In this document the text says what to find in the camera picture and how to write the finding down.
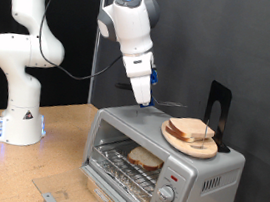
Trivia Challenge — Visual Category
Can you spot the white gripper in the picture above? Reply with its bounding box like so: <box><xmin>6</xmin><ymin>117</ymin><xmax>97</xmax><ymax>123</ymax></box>
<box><xmin>116</xmin><ymin>47</ymin><xmax>159</xmax><ymax>107</ymax></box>

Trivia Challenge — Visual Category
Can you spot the metal spatula with blue block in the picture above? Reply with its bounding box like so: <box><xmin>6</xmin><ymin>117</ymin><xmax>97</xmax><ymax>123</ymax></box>
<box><xmin>112</xmin><ymin>81</ymin><xmax>190</xmax><ymax>115</ymax></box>

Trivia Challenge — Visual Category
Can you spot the white bread slice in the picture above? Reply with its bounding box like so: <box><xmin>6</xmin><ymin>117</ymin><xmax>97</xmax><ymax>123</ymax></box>
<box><xmin>125</xmin><ymin>144</ymin><xmax>167</xmax><ymax>174</ymax></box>
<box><xmin>163</xmin><ymin>124</ymin><xmax>204</xmax><ymax>146</ymax></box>
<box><xmin>165</xmin><ymin>114</ymin><xmax>217</xmax><ymax>143</ymax></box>

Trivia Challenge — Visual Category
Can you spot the glass oven door with handle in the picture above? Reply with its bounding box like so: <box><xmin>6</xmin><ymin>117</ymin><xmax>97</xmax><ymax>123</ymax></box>
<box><xmin>29</xmin><ymin>158</ymin><xmax>154</xmax><ymax>202</ymax></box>

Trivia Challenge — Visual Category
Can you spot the metal oven rack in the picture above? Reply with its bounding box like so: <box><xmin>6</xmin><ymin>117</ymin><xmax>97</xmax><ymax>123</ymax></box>
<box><xmin>85</xmin><ymin>135</ymin><xmax>167</xmax><ymax>202</ymax></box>

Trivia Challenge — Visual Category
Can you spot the silver toaster oven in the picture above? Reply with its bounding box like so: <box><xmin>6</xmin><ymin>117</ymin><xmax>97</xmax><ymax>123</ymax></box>
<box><xmin>75</xmin><ymin>96</ymin><xmax>252</xmax><ymax>202</ymax></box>

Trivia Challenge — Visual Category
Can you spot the silver oven knob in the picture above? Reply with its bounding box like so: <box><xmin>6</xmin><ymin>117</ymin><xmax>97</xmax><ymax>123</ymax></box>
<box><xmin>155</xmin><ymin>183</ymin><xmax>178</xmax><ymax>202</ymax></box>

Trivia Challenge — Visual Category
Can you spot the vertical metal pole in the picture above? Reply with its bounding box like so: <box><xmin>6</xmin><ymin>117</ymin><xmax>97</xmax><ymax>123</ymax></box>
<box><xmin>85</xmin><ymin>0</ymin><xmax>108</xmax><ymax>105</ymax></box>

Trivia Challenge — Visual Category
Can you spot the black metal bookend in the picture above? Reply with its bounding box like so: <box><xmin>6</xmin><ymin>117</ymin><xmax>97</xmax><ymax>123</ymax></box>
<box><xmin>199</xmin><ymin>79</ymin><xmax>240</xmax><ymax>155</ymax></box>

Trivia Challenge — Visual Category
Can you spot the round wooden board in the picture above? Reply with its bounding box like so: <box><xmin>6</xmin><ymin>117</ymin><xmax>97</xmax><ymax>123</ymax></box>
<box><xmin>157</xmin><ymin>118</ymin><xmax>222</xmax><ymax>162</ymax></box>

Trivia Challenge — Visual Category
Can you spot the crumpled aluminium foil sheet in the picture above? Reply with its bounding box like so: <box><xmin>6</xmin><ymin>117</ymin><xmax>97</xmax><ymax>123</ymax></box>
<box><xmin>89</xmin><ymin>157</ymin><xmax>156</xmax><ymax>202</ymax></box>

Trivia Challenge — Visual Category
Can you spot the white wrist camera blue mount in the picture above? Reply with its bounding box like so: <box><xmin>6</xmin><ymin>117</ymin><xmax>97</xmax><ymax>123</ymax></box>
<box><xmin>148</xmin><ymin>67</ymin><xmax>161</xmax><ymax>87</ymax></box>

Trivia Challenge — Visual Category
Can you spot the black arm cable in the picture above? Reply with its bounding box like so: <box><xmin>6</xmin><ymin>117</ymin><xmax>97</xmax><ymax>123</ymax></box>
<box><xmin>32</xmin><ymin>0</ymin><xmax>132</xmax><ymax>87</ymax></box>

